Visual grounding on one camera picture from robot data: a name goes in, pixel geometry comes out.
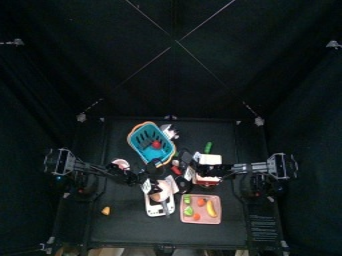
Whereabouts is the white toy stove grey base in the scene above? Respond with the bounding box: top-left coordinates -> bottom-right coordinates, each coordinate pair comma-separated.
144,193 -> 176,218

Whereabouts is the wooden toy box red front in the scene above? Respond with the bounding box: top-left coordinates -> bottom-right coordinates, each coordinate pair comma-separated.
193,172 -> 221,188

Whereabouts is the cream toy box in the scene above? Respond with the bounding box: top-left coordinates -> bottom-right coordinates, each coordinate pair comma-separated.
196,152 -> 223,166

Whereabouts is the teal basket with orange rim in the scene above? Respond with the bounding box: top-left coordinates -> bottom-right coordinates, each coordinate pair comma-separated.
125,121 -> 177,166

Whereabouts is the yellow toy banana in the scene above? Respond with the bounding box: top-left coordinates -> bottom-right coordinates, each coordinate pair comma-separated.
205,199 -> 219,219

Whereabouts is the white toy carton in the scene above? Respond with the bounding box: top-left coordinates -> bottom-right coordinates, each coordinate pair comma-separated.
159,123 -> 180,140

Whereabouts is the pink tray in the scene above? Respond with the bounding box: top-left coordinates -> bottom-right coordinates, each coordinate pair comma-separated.
179,193 -> 223,225

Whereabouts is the white toy pot grey handle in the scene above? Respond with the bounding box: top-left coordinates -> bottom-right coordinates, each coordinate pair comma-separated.
148,181 -> 173,217

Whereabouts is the thin frame pole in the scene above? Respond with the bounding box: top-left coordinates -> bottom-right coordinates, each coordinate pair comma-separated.
168,0 -> 176,118

